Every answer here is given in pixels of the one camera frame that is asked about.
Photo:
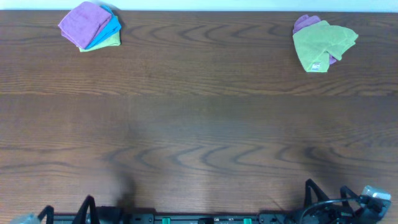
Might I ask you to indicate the blue folded cloth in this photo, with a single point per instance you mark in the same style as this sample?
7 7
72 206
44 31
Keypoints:
112 27

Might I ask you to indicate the purple microfibre cloth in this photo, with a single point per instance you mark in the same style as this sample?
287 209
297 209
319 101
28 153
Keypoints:
83 23

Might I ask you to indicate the purple crumpled cloth underneath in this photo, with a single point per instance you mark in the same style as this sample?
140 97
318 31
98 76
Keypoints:
304 21

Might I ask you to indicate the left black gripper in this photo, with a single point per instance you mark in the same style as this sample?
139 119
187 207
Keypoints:
84 213

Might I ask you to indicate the green folded cloth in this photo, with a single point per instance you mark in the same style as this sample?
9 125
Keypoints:
111 41

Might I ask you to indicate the green crumpled cloth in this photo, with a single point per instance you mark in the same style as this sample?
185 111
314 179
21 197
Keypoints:
347 40

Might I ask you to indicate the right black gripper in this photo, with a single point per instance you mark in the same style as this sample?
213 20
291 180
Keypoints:
339 214

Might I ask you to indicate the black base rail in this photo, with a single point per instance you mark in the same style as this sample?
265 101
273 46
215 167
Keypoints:
138 218

